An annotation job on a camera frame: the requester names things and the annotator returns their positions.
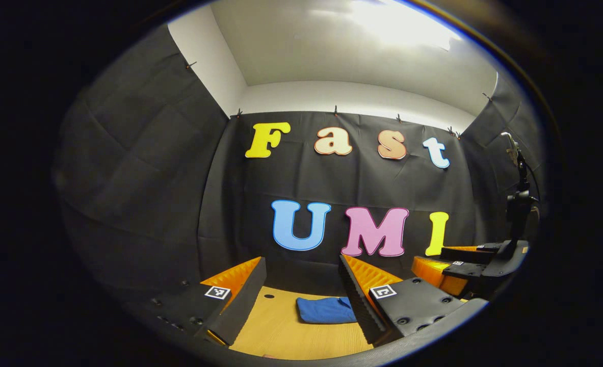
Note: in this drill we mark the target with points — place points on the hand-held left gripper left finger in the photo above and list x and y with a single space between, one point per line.
245 306

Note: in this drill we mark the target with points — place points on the blue shirt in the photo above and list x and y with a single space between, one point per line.
324 311

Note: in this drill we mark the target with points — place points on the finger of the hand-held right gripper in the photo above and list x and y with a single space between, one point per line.
459 272
469 254

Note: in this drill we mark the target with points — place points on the black backdrop cloth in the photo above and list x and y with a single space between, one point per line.
143 178

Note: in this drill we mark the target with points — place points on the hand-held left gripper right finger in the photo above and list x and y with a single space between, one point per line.
357 306

